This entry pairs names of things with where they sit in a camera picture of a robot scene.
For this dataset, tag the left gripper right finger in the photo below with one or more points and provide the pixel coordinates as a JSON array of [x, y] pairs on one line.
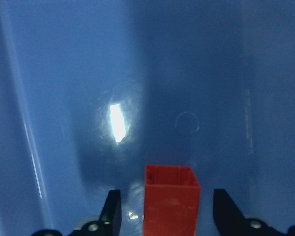
[[230, 221]]

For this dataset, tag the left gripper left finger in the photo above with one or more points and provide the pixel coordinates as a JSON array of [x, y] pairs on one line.
[[109, 221]]

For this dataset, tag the red block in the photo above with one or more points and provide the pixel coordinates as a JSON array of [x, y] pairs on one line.
[[171, 201]]

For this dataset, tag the blue plastic tray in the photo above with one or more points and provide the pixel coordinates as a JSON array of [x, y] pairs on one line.
[[93, 90]]

